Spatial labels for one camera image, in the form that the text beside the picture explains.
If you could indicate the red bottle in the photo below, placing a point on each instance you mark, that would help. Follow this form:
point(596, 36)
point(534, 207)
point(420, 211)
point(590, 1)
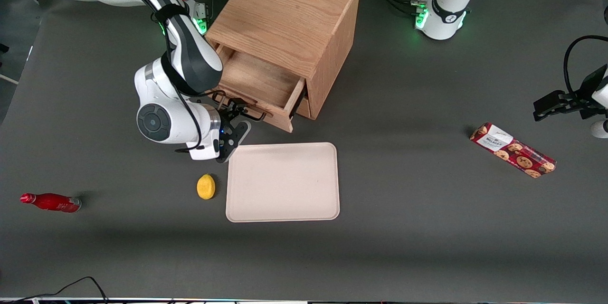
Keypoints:
point(52, 202)

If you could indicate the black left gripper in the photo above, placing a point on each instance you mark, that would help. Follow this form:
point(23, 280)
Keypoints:
point(585, 98)

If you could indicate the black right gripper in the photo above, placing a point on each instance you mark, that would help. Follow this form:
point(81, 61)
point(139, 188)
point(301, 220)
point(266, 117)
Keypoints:
point(230, 112)

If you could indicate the red cookie box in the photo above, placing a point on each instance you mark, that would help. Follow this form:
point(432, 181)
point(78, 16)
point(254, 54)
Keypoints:
point(513, 149)

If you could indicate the beige rectangular tray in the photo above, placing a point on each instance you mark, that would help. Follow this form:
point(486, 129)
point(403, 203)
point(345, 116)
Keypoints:
point(282, 183)

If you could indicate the right wrist camera mount plate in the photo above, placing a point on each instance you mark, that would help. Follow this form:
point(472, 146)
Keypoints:
point(235, 140)

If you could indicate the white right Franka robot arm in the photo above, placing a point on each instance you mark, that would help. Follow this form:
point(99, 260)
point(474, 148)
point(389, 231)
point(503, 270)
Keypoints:
point(156, 123)

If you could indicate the yellow lemon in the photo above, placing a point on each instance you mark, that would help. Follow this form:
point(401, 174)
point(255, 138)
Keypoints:
point(206, 187)

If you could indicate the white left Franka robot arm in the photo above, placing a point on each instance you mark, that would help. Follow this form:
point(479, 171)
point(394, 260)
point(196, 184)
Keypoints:
point(449, 9)

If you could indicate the left wrist camera mount plate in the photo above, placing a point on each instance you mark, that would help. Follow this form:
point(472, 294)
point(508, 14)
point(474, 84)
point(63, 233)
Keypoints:
point(599, 129)

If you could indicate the wooden drawer with worn inside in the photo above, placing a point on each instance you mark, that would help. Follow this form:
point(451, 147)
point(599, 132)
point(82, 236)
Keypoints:
point(256, 78)

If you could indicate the wrist camera mount plate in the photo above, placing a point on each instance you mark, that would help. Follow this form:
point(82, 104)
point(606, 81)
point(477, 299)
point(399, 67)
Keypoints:
point(235, 140)
point(599, 129)

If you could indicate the dark grey table mat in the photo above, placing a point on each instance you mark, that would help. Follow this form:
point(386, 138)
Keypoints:
point(427, 247)

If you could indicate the oak wooden drawer cabinet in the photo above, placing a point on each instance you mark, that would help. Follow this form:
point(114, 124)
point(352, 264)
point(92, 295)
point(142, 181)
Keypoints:
point(285, 9)

